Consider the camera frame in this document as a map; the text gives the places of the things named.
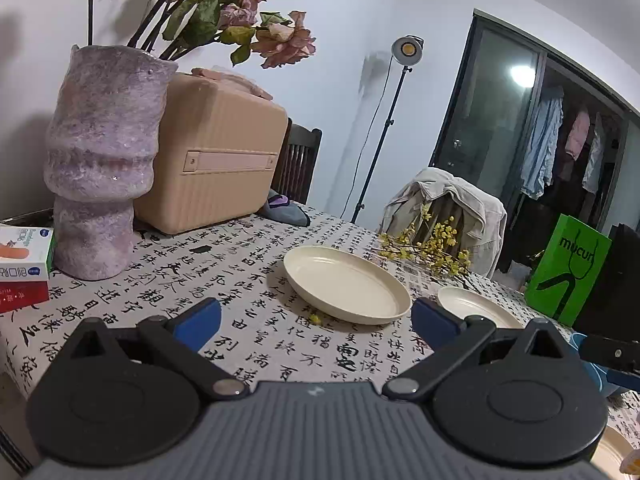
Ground dark framed sliding door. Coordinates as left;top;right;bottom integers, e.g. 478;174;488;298
429;9;640;286

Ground dark wooden chair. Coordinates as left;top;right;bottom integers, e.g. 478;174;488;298
272;117;323;206
422;192;483;246

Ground purple felt vase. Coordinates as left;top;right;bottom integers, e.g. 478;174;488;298
44;45;179;281

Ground green and white box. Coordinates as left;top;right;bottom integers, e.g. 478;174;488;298
0;225;56;281

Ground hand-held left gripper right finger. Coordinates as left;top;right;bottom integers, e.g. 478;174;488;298
382;297;583;403

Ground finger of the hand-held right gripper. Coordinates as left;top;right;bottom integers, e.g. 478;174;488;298
580;332;640;378

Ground large blue bowl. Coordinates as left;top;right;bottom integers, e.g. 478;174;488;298
567;332;640;397

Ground green paper bag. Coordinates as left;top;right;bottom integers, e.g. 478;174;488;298
525;214;613;327

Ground cream plate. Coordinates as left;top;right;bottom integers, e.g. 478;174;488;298
437;286;524;330
587;425;640;478
283;246;412;325

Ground peach hard-shell case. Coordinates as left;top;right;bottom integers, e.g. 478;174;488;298
134;67;289;235

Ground grey purple cloth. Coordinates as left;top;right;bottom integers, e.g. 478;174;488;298
260;190;311;227

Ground yellow flower branch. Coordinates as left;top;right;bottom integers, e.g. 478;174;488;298
370;205;473;278

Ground red box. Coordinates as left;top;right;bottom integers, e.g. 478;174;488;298
0;277;51;315

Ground dried pink roses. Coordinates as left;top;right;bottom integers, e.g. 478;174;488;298
70;0;337;70

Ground light blue hanging shirt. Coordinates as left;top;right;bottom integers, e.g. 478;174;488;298
520;85;565;200

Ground black paper bag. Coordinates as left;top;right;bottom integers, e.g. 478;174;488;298
572;222;640;341

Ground white hanging shirt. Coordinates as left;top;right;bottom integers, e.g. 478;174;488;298
582;112;607;195

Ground studio light on stand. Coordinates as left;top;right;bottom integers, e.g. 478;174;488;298
350;35;426;225

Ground beige jacket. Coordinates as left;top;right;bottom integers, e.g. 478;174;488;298
381;167;508;281

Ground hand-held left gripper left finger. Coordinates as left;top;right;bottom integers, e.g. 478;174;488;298
52;297;251;403

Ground dark tray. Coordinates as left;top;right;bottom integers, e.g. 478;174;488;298
0;207;56;228

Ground pink hanging garment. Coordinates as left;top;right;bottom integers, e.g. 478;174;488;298
564;110;591;162

